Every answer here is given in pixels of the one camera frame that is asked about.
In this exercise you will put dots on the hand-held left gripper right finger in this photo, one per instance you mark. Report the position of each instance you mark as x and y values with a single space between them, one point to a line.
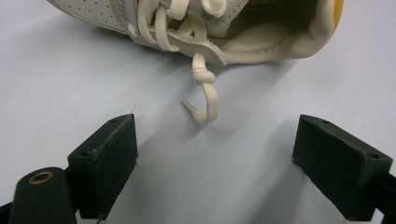
336 161

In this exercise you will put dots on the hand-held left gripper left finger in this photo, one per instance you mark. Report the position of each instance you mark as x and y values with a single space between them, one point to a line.
102 161

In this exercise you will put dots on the white sneaker with yellow heel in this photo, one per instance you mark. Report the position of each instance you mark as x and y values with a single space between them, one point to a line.
267 46

